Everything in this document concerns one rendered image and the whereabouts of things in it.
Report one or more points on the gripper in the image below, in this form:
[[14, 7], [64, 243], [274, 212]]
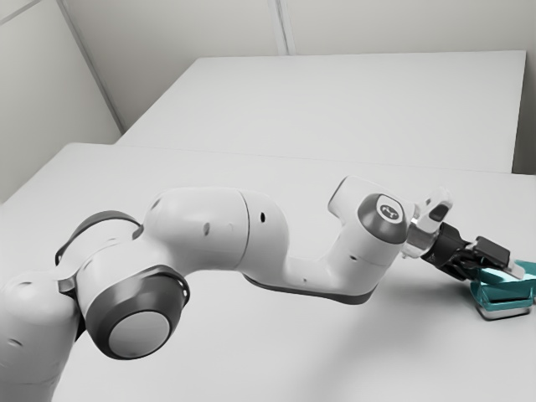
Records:
[[448, 247]]

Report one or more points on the teal faceted mug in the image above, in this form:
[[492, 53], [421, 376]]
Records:
[[502, 293]]

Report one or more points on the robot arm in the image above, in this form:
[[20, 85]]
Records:
[[209, 234]]

